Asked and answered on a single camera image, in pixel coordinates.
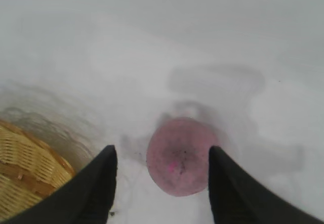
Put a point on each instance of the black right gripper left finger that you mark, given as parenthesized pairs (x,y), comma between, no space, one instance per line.
(83,191)

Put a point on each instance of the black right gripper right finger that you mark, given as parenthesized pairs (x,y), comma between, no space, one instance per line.
(243,193)

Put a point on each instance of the yellow woven wicker basket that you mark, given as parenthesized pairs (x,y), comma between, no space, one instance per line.
(27,166)

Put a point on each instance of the pink peach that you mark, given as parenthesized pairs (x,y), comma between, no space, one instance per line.
(179,158)

